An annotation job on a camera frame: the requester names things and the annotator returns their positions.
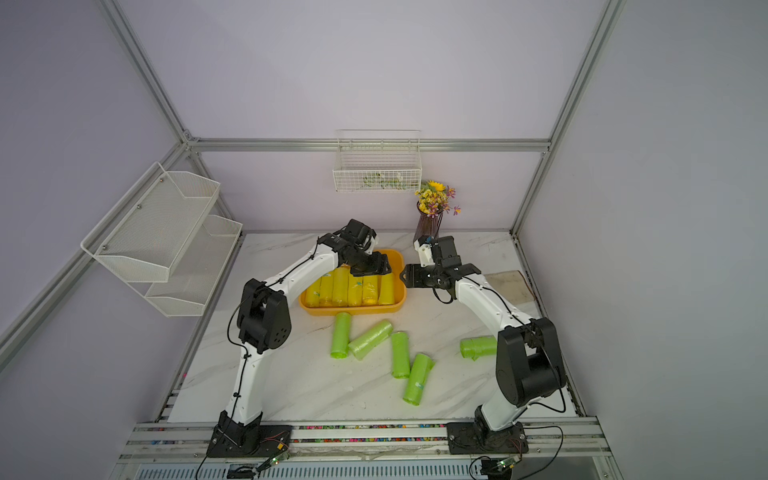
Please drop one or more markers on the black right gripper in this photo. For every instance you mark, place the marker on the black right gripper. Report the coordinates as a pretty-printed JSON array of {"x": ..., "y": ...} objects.
[{"x": 414, "y": 276}]

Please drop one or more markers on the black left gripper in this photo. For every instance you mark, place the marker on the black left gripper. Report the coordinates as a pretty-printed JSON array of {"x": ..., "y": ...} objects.
[{"x": 378, "y": 261}]

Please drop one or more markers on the yellow trash bag roll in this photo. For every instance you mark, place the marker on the yellow trash bag roll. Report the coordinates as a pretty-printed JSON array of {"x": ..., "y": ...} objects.
[
  {"x": 386, "y": 290},
  {"x": 355, "y": 291},
  {"x": 313, "y": 294},
  {"x": 370, "y": 290},
  {"x": 340, "y": 287},
  {"x": 326, "y": 290}
]

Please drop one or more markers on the green trash bag roll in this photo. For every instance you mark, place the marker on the green trash bag roll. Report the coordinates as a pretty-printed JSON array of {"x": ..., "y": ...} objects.
[
  {"x": 420, "y": 370},
  {"x": 401, "y": 363},
  {"x": 361, "y": 346},
  {"x": 478, "y": 347},
  {"x": 341, "y": 335}
]

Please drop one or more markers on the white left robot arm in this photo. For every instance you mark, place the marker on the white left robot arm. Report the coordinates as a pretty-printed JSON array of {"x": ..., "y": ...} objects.
[{"x": 264, "y": 324}]

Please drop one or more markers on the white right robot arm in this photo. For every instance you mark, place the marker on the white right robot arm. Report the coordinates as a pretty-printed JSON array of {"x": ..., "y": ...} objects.
[{"x": 528, "y": 365}]

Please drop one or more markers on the yellow plastic storage box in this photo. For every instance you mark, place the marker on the yellow plastic storage box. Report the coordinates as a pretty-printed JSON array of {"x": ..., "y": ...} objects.
[{"x": 397, "y": 264}]

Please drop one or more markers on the purple glass vase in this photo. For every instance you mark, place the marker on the purple glass vase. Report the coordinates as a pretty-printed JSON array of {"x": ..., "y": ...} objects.
[{"x": 429, "y": 221}]

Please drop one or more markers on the yellow and purple flowers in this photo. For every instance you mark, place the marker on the yellow and purple flowers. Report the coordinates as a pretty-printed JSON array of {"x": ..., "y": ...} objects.
[{"x": 436, "y": 198}]

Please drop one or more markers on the beige work glove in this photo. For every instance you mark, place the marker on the beige work glove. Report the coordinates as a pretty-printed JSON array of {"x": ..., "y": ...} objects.
[{"x": 512, "y": 286}]

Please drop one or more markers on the white mesh lower shelf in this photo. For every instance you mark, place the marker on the white mesh lower shelf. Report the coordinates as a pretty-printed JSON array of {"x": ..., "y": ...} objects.
[{"x": 193, "y": 282}]

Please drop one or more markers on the white mesh shelf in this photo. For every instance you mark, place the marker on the white mesh shelf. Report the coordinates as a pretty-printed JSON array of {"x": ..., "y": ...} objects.
[
  {"x": 144, "y": 237},
  {"x": 193, "y": 282}
]

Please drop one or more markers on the white mesh upper shelf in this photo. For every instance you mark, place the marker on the white mesh upper shelf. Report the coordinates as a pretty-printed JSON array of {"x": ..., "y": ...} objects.
[{"x": 144, "y": 237}]

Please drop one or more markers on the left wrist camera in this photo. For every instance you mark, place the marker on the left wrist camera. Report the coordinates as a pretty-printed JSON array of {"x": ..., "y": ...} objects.
[{"x": 359, "y": 234}]

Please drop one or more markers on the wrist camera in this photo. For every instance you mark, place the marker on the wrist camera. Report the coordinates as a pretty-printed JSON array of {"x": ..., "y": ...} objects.
[
  {"x": 359, "y": 234},
  {"x": 437, "y": 251}
]

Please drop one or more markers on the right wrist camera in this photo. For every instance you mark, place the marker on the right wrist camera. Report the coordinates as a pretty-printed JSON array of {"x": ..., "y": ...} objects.
[{"x": 437, "y": 251}]

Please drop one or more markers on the white wire wall basket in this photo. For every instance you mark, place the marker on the white wire wall basket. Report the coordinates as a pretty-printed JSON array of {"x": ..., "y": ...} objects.
[{"x": 377, "y": 160}]

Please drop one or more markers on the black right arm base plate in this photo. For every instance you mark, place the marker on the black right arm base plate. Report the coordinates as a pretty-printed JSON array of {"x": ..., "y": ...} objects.
[{"x": 469, "y": 438}]

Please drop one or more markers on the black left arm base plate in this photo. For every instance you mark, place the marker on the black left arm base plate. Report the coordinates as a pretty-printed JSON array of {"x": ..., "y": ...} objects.
[{"x": 237, "y": 441}]

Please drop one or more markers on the aluminium rail frame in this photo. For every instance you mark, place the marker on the aluminium rail frame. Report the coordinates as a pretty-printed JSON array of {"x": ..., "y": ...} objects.
[{"x": 571, "y": 448}]

